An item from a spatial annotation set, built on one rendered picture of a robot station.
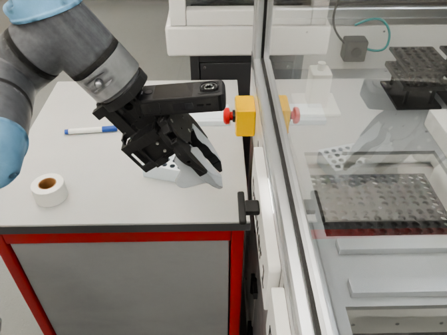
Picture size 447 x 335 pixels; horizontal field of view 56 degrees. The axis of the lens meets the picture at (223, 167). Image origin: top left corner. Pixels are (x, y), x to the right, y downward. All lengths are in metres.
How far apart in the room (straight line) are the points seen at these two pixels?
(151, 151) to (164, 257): 0.46
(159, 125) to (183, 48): 0.88
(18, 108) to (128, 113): 0.16
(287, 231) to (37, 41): 0.38
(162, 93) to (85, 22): 0.13
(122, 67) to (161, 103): 0.07
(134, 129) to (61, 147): 0.59
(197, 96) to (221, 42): 0.88
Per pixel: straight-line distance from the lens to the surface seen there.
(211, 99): 0.55
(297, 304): 0.51
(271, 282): 0.64
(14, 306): 1.84
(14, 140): 0.44
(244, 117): 0.96
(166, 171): 0.97
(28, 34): 0.54
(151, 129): 0.57
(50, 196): 0.98
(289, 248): 0.56
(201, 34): 1.41
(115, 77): 0.54
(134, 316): 1.24
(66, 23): 0.52
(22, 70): 0.55
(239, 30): 1.41
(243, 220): 0.69
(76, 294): 1.19
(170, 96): 0.56
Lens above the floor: 1.42
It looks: 40 degrees down
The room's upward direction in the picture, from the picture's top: straight up
